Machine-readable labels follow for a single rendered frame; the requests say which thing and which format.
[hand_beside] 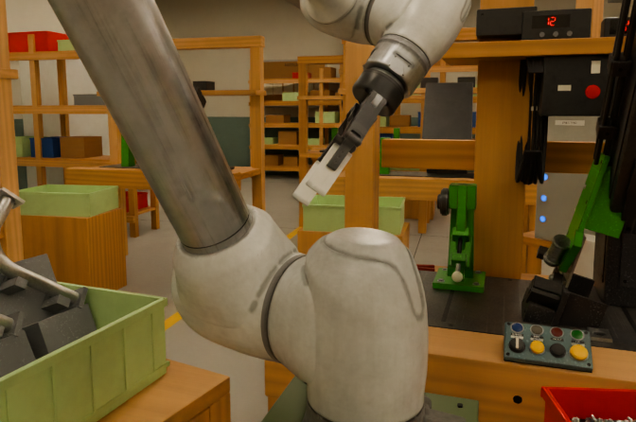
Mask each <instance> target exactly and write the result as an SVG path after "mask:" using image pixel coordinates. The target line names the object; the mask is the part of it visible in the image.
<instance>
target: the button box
mask: <svg viewBox="0 0 636 422"><path fill-rule="evenodd" d="M513 324H515V323H513V322H505V324H504V339H503V360H504V361H511V362H518V363H525V364H532V365H538V366H546V367H553V368H559V369H567V370H574V371H580V372H588V373H592V369H593V366H592V346H591V335H590V332H589V331H588V330H580V331H581V332H582V333H583V338H582V339H575V338H574V337H573V336H572V331H573V330H579V329H570V328H563V327H559V328H560V329H561V330H562V332H563V334H562V335H561V336H560V337H556V336H554V335H553V334H552V332H551V330H552V328H554V327H557V326H546V325H539V326H540V327H541V328H542V332H541V333H540V334H535V333H533V332H532V330H531V327H532V326H533V325H530V324H522V323H518V324H521V325H522V331H520V332H516V331H514V330H513V329H512V325H513ZM513 338H520V339H522V340H523V342H524V348H523V350H522V351H519V352H518V351H514V350H512V349H511V347H510V341H511V340H512V339H513ZM533 341H540V342H542V343H543V345H544V351H543V352H542V353H540V354H536V353H534V352H533V351H532V350H531V348H530V344H531V342H533ZM554 343H560V344H562V345H563V346H564V347H565V354H564V355H563V356H561V357H558V356H555V355H554V354H553V353H552V352H551V346H552V344H554ZM576 344H580V345H582V346H584V347H585V348H586V349H587V350H588V357H587V358H586V359H585V360H576V359H574V358H573V357H572V356H571V353H570V350H571V347H572V346H573V345H576Z"/></svg>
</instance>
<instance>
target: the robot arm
mask: <svg viewBox="0 0 636 422"><path fill-rule="evenodd" d="M47 1H48V3H49V4H50V6H51V8H52V9H53V11H54V12H55V14H56V16H57V18H58V20H59V21H60V23H61V25H62V28H63V29H64V31H65V33H66V35H67V37H68V38H69V40H70V42H71V44H72V45H73V47H74V48H75V50H76V52H77V54H78V56H79V58H80V60H81V62H82V64H83V65H84V67H85V69H86V71H87V73H88V74H89V76H90V78H91V80H92V82H93V83H94V84H95V86H96V88H97V91H98V92H99V94H100V96H101V98H102V100H103V101H104V103H105V105H106V107H107V109H108V110H109V112H110V114H111V116H112V118H113V120H114V121H115V124H116V125H117V127H118V128H119V130H120V132H121V134H122V136H123V137H124V139H125V141H126V143H127V145H128V146H129V148H130V150H131V152H132V155H133V156H134V158H135V160H136V162H137V164H138V165H139V166H140V168H141V170H142V172H143V173H144V175H145V177H146V179H147V181H148V182H149V184H150V187H151V189H152V191H153V192H154V194H155V196H156V198H157V200H158V201H159V203H160V204H161V206H162V208H163V209H164V211H165V213H166V215H167V217H168V219H169V221H170V223H171V225H172V226H173V228H174V230H175V232H176V234H177V236H178V239H177V242H176V244H175V248H174V251H173V255H172V266H173V272H172V277H171V295H172V299H173V302H174V305H175V307H176V309H177V311H178V312H179V314H180V316H181V317H182V318H183V320H184V321H185V322H186V324H187V325H188V326H189V327H190V328H192V329H193V330H194V331H195V332H196V333H198V334H199V335H201V336H203V337H204V338H206V339H208V340H209V341H211V342H213V343H217V344H219V345H222V346H224V347H227V348H229V349H232V350H235V351H237V352H239V353H242V354H245V355H248V356H251V357H255V358H259V359H262V360H270V361H275V362H278V363H282V364H283V365H284V366H285V367H286V368H288V369H289V370H290V371H291V372H292V373H293V374H294V375H295V376H297V377H298V378H299V379H300V380H302V381H303V382H306V383H307V408H306V412H305V415H304V418H303V421H302V422H466V418H464V417H462V416H458V415H454V414H450V413H444V412H440V411H437V410H433V409H432V402H431V400H430V399H429V398H428V397H427V396H425V384H426V378H427V369H428V350H429V331H428V313H427V304H426V297H425V291H424V288H423V284H422V280H421V277H420V274H419V271H418V268H417V266H416V264H415V260H414V258H413V256H412V254H411V252H410V250H409V249H408V248H407V247H406V246H405V245H404V244H403V243H402V242H401V240H400V239H399V238H398V237H396V236H394V235H392V234H390V233H388V232H384V231H381V230H377V229H372V228H363V227H348V228H343V229H339V230H336V231H334V232H332V233H330V234H327V235H325V236H323V237H321V238H320V239H318V240H317V241H316V242H315V243H314V244H313V245H312V246H311V247H310V249H309V251H308V253H307V254H306V255H305V254H301V253H298V250H297V248H296V246H295V245H294V244H293V243H292V242H291V241H290V240H289V239H288V237H287V236H286V235H285V234H284V233H283V232H282V231H281V229H280V228H279V227H278V226H277V225H276V223H275V222H274V220H273V219H272V217H271V216H270V215H269V214H268V213H267V212H265V211H264V210H261V209H259V208H257V207H254V206H252V205H249V204H246V202H245V200H244V199H243V196H242V194H241V192H240V190H239V186H238V184H237V182H236V180H235V177H234V175H233V173H232V171H231V168H230V167H229V165H228V163H227V161H226V158H225V156H224V154H223V152H222V149H221V146H220V144H219V141H218V139H217V137H216V135H215V134H214V131H213V129H212V127H211V125H210V122H209V120H208V118H207V116H206V114H205V111H204V109H203V106H202V103H201V102H200V100H199V98H198V95H197V93H196V91H195V89H194V87H193V84H192V82H191V80H190V78H189V75H188V73H187V72H186V68H185V66H184V64H183V62H182V60H181V57H180V55H179V53H178V51H177V48H176V46H175V44H174V42H173V41H172V38H171V36H170V34H169V32H168V28H167V26H166V24H165V21H164V19H163V17H162V15H161V13H160V10H159V8H158V7H157V5H156V2H155V0H47ZM470 7H471V0H300V9H301V11H302V13H303V15H304V17H305V18H306V20H307V21H308V22H309V23H310V24H311V25H312V26H314V27H315V28H316V29H318V30H319V31H321V32H323V33H326V34H327V35H330V36H333V37H335V38H338V39H342V40H345V41H349V42H352V43H356V44H369V45H373V46H375V47H374V49H373V50H372V52H371V54H370V56H369V59H367V62H366V63H365V64H364V65H363V72H362V74H361V75H360V76H359V78H358V79H357V81H356V82H355V83H354V85H353V87H352V93H353V96H354V97H355V98H356V99H357V100H358V101H359V103H360V104H358V103H357V102H356V103H355V105H354V106H353V107H352V108H351V109H350V110H349V112H348V113H347V115H346V119H345V120H344V122H343V123H342V124H341V126H340V127H339V129H338V132H337V134H336V135H335V137H334V138H333V139H332V141H331V142H330V143H329V145H328V146H327V148H326V149H325V151H324V152H323V153H322V155H321V156H320V157H318V159H317V161H315V163H314V164H313V166H312V167H311V169H310V170H309V172H308V173H307V175H306V176H305V178H304V179H303V180H302V182H301V183H300V185H299V186H298V187H297V188H296V189H295V191H294V192H293V194H292V196H293V197H294V198H296V199H297V200H298V201H300V202H301V203H302V204H304V205H305V206H308V205H309V203H310V202H311V201H312V199H313V198H314V196H315V195H316V193H318V194H320V195H321V196H322V197H325V195H326V194H327V192H328V191H329V189H330V188H331V186H332V185H333V183H334V182H335V180H336V179H337V177H338V176H339V175H340V173H341V172H342V170H343V169H344V167H345V165H346V164H347V162H348V161H349V159H350V158H351V157H352V154H351V153H352V152H354V151H355V150H356V148H357V147H358V146H360V145H361V144H362V141H363V139H364V137H365V136H366V134H367V133H368V131H369V129H370V128H371V126H372V125H373V124H374V123H375V122H376V120H377V119H378V118H377V116H378V115H380V116H391V115H392V114H394V112H395V111H396V109H397V108H398V106H399V105H400V103H401V102H402V100H403V99H404V98H408V97H410V96H411V95H412V94H413V92H414V91H415V89H416V88H417V86H418V85H419V83H420V82H421V81H422V80H423V78H424V77H425V76H426V75H427V73H428V71H429V70H430V68H431V67H432V66H433V65H434V64H435V63H436V62H438V61H439V60H441V58H442V57H443V56H444V55H445V54H446V52H447V51H448V50H449V48H450V47H451V45H452V44H453V42H454V41H455V39H456V37H457V36H458V34H459V32H460V30H461V28H462V26H463V24H464V22H465V21H466V19H467V16H468V13H469V10H470Z"/></svg>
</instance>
